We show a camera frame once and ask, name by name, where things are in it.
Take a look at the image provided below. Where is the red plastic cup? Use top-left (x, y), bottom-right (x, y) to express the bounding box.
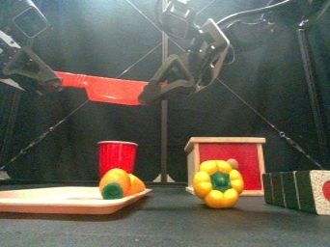
top-left (96, 140), bottom-right (139, 179)

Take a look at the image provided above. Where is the black frame side post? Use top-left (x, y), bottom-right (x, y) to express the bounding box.
top-left (296, 26), bottom-right (330, 168)

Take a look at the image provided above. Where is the small brown toy egg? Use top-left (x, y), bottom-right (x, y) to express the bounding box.
top-left (226, 157), bottom-right (241, 171)

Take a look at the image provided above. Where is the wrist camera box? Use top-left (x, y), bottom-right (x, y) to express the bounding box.
top-left (11, 0), bottom-right (52, 41)
top-left (159, 0), bottom-right (201, 41)

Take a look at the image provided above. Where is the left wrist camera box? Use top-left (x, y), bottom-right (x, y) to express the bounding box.
top-left (11, 0), bottom-right (52, 41)

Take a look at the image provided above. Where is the orange toy pepper half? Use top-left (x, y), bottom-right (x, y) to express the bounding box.
top-left (98, 167), bottom-right (149, 201)

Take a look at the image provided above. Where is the yellow toy bell pepper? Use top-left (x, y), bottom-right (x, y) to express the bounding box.
top-left (193, 159), bottom-right (246, 209)

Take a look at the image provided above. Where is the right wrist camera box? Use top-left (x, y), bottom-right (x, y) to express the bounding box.
top-left (159, 0), bottom-right (201, 41)

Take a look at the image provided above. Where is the black vertical frame pole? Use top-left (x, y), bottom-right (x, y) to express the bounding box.
top-left (151, 30), bottom-right (177, 185)

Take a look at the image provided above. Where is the beige plastic tray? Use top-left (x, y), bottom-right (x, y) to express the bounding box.
top-left (0, 185), bottom-right (154, 216)

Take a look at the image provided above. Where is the wooden box with red panel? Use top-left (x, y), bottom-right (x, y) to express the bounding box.
top-left (183, 136), bottom-right (269, 198)

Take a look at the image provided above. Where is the thin diagonal brace wire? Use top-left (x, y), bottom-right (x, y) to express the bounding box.
top-left (0, 41), bottom-right (166, 171)
top-left (127, 0), bottom-right (325, 171)

